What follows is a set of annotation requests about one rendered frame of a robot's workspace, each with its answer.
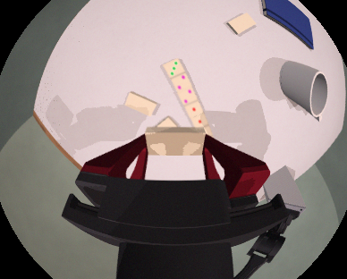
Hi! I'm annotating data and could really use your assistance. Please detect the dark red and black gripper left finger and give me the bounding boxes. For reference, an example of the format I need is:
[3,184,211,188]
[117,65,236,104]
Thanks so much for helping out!
[80,133,148,179]

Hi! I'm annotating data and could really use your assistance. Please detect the blue notebook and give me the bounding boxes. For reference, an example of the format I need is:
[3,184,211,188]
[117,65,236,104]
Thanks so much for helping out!
[261,0,314,50]

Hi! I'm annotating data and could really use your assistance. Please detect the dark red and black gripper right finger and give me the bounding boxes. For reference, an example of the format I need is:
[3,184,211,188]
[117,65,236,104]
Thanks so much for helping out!
[202,134,270,199]

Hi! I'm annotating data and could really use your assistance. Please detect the grey mug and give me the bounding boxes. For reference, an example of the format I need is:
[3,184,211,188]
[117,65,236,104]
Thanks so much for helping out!
[279,61,328,122]

